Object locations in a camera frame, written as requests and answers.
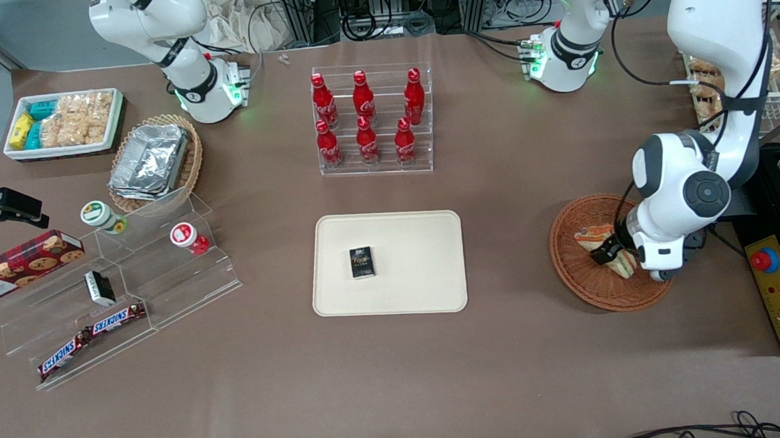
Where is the packaged bread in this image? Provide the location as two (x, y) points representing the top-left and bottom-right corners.
(764, 32), (780, 83)
(685, 55), (729, 122)

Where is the aluminium frame profile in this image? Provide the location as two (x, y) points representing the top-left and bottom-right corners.
(462, 0), (495, 33)
(282, 0), (341, 48)

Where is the black floor cable bundle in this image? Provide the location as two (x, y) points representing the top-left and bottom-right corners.
(593, 408), (780, 438)

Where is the white cloth bag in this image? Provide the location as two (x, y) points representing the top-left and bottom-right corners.
(201, 0), (295, 56)

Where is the red lid yogurt cup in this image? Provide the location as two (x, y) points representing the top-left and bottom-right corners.
(169, 221), (211, 258)

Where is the red tartan cookie box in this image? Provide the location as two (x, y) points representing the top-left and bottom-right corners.
(0, 228), (89, 305)

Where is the light oval wicker basket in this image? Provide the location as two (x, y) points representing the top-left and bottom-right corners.
(106, 112), (207, 215)

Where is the clear rice cracker bag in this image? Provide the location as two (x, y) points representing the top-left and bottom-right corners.
(57, 91), (117, 146)
(37, 110), (81, 149)

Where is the green lid yogurt cup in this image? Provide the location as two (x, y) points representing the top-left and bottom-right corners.
(79, 199), (129, 237)

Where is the triangle sandwich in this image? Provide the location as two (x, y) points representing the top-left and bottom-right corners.
(573, 223), (639, 283)

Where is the Snickers chocolate bar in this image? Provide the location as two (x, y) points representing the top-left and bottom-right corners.
(87, 302), (148, 337)
(35, 330), (95, 382)

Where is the small black snack box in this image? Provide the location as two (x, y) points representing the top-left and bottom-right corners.
(349, 246), (376, 279)
(83, 269), (117, 308)

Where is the brown round wicker basket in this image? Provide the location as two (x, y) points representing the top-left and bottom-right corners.
(547, 191), (676, 316)

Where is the yellow snack packet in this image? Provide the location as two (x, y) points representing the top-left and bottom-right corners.
(7, 112), (35, 150)

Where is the black background cable bundle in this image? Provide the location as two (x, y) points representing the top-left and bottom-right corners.
(339, 0), (438, 43)

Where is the clear acrylic stepped stand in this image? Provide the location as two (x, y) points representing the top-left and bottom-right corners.
(0, 183), (247, 393)

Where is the white plastic bin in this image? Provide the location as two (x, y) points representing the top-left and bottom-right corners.
(0, 87), (127, 163)

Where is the red cola bottle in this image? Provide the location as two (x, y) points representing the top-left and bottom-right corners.
(393, 116), (418, 167)
(355, 115), (381, 167)
(315, 119), (345, 170)
(402, 67), (427, 127)
(351, 70), (377, 125)
(311, 71), (339, 130)

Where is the clear acrylic bottle rack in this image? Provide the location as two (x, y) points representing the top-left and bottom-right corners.
(311, 61), (436, 178)

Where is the cream plastic tray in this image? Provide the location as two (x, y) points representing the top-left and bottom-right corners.
(308, 208), (469, 320)

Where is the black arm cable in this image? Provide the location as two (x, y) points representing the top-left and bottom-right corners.
(607, 0), (697, 91)

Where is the aluminium foil tray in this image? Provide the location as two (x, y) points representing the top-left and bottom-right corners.
(105, 126), (193, 202)
(110, 122), (192, 196)

